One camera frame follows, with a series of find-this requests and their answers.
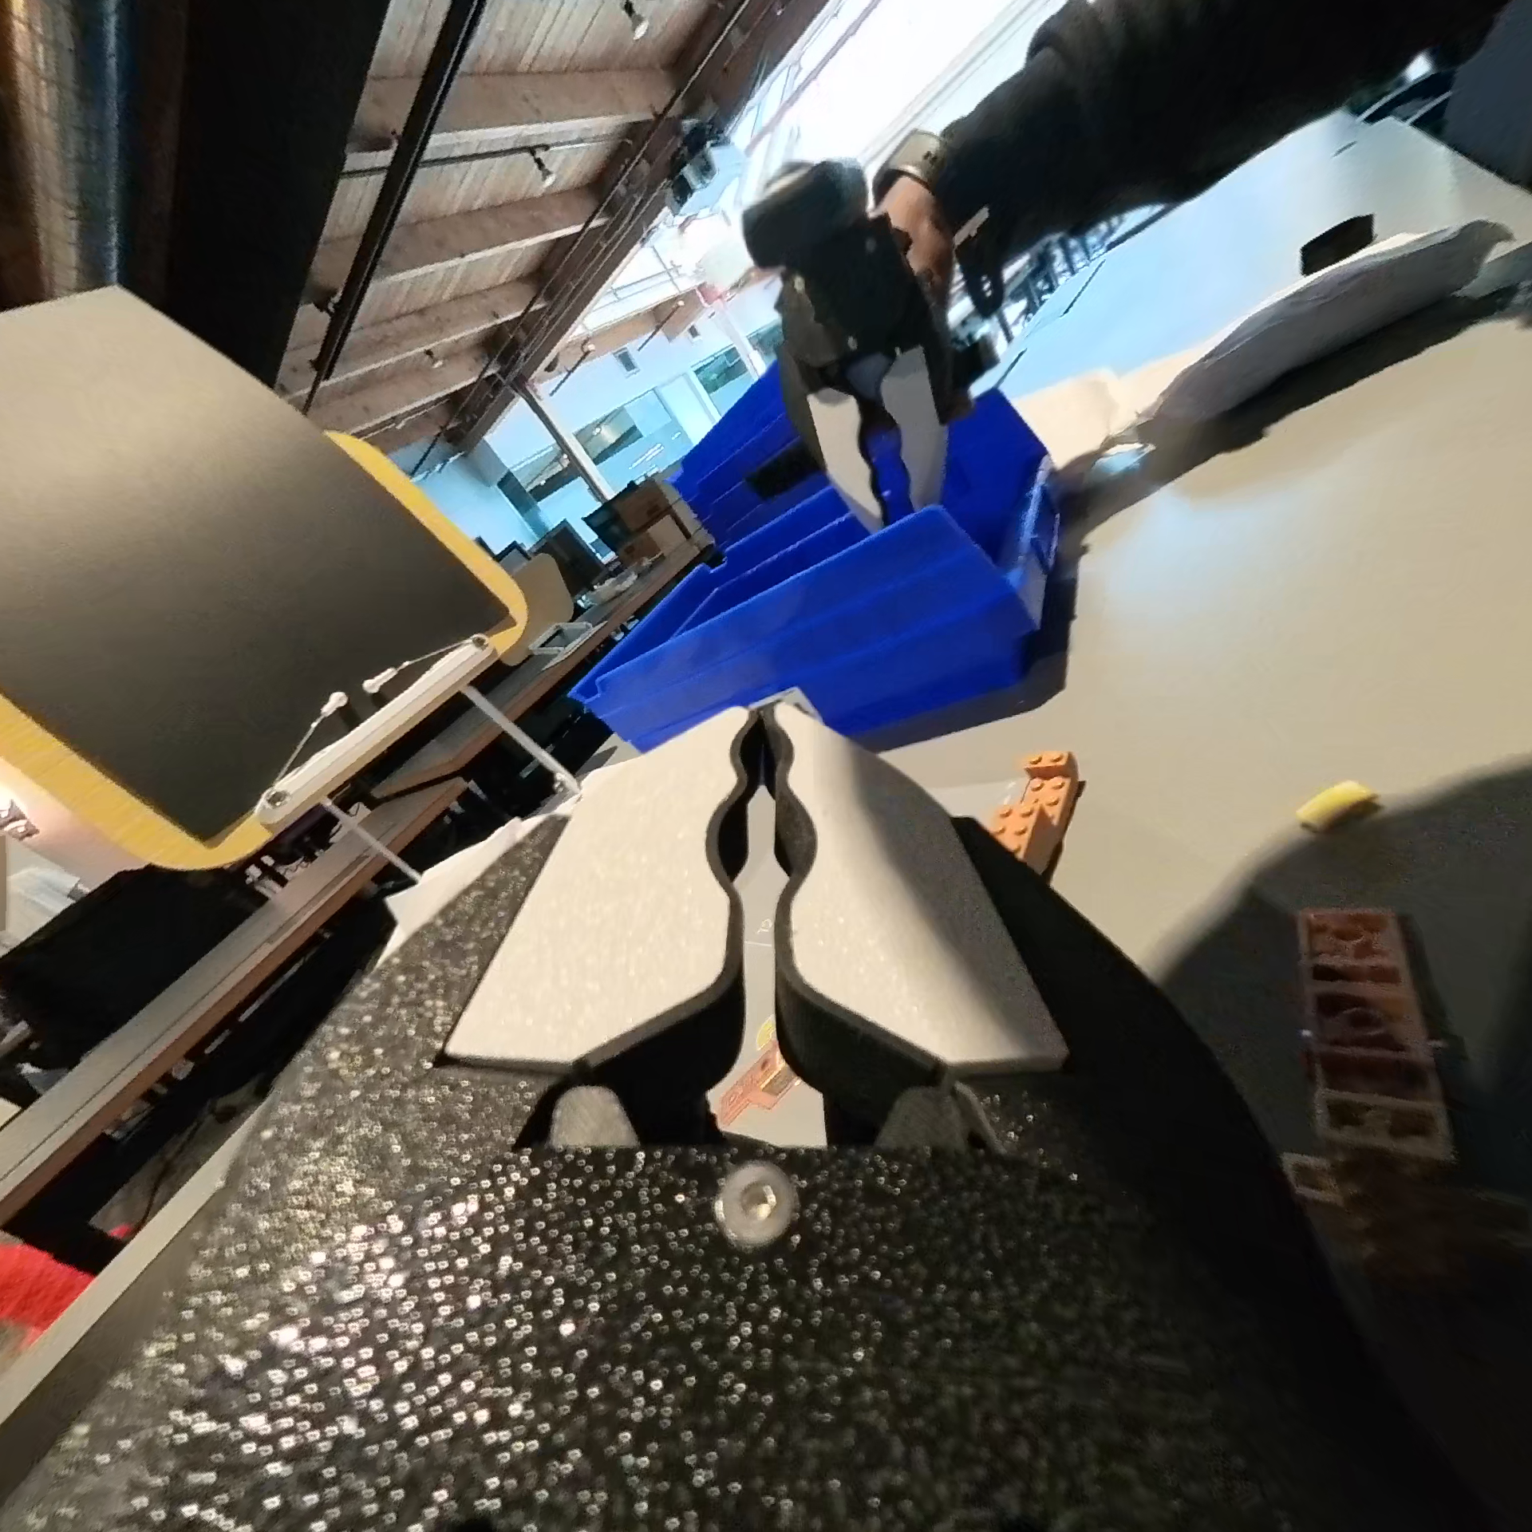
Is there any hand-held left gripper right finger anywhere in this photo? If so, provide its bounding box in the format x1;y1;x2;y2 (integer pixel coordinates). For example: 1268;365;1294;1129
767;702;1073;1152

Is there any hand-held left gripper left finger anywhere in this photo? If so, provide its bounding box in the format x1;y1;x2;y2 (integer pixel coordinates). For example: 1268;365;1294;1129
444;704;769;1147

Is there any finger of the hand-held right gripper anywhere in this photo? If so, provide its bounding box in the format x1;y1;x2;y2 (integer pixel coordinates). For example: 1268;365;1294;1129
803;381;891;531
883;344;956;507

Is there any orange toy brick piece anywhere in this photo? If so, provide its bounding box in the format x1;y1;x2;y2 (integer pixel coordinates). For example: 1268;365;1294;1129
987;749;1086;888

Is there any toy brick model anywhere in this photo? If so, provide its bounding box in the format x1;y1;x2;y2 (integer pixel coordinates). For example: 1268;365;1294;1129
1286;906;1462;1198

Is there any person's right forearm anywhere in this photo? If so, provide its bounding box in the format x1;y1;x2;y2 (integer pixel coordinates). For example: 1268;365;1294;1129
935;0;1532;262

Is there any grey desk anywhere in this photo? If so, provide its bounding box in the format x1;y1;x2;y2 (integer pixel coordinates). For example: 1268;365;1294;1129
719;113;1532;1532

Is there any person's right hand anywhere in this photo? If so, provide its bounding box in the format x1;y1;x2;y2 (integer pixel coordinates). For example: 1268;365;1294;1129
896;182;962;292

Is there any row of blue bins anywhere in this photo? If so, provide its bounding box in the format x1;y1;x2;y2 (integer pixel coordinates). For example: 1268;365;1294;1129
665;357;1068;696

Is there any cardboard box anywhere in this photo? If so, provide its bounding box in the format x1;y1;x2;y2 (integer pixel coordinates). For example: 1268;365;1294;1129
621;481;699;560

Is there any printed instruction sheet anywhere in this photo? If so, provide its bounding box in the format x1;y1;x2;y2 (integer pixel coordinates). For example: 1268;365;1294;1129
716;826;831;1143

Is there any white mounting bar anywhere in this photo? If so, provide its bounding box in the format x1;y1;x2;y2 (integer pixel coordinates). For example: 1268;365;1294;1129
252;633;497;828

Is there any beige chair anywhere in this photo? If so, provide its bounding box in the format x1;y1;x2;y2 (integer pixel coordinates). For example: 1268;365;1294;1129
524;554;581;653

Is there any white plastic bag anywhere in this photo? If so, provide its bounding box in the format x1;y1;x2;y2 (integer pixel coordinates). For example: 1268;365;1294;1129
1153;220;1518;423

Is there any wooden workbench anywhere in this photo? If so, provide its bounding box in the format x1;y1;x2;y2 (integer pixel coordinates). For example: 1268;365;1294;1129
0;779;471;1213

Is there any small black box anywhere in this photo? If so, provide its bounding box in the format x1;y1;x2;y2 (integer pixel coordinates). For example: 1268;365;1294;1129
1297;213;1378;273

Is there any black monitor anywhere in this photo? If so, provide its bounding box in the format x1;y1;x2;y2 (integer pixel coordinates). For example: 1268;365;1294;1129
0;866;256;1069

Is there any black panel with yellow edge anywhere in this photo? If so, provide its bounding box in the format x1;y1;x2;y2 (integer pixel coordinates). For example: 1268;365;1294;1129
0;284;530;870

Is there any red object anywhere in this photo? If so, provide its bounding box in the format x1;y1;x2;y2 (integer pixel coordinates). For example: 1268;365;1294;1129
0;1238;101;1333

